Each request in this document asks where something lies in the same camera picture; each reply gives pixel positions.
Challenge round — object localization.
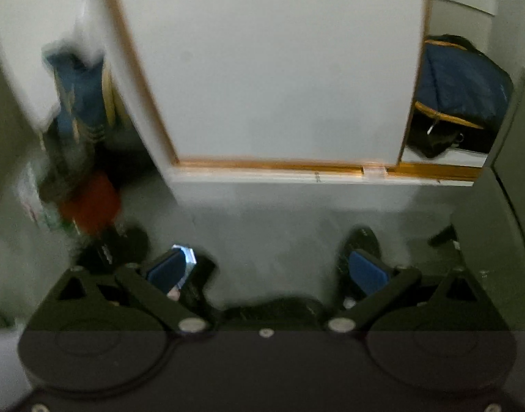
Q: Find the black shoe with speckled laces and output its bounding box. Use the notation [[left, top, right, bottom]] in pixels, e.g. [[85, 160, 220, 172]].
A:
[[335, 225, 381, 310]]

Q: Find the white cabinet with gold trim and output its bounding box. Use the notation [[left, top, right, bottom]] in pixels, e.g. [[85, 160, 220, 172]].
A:
[[86, 0, 480, 183]]

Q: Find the navy backpack inside cabinet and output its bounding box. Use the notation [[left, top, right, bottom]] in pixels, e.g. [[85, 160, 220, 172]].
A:
[[407, 34, 514, 159]]

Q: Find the black shoe with long lace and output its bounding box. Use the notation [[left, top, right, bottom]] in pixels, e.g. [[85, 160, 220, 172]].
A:
[[167, 244, 218, 313]]

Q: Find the black adidas shoe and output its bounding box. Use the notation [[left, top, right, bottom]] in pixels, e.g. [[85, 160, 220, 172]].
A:
[[72, 226, 150, 275]]

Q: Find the dark green metal cabinet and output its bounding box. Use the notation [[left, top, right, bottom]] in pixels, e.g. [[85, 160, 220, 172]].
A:
[[452, 69, 525, 331]]

